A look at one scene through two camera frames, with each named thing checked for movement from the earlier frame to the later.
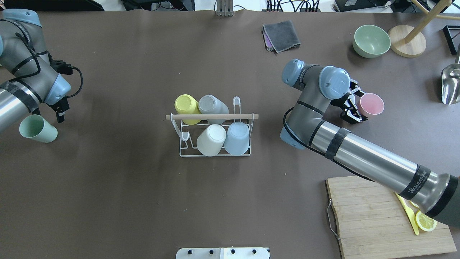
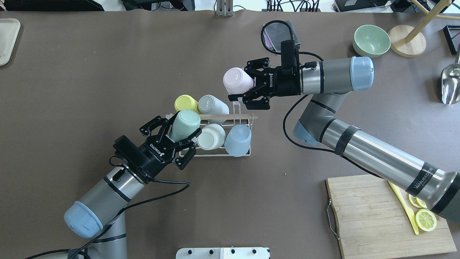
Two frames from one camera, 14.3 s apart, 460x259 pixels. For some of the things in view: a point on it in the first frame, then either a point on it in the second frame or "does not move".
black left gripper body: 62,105 -> 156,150
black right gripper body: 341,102 -> 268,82
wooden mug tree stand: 407,41 does not move
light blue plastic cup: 237,140 does not move
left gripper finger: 60,116 -> 195,134
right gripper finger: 347,116 -> 234,97
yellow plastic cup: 186,104 does not move
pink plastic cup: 369,103 -> 237,81
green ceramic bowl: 371,41 does not move
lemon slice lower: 424,221 does not move
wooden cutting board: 372,221 does not move
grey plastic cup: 210,104 does not move
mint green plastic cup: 34,126 -> 185,121
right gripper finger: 357,91 -> 254,71
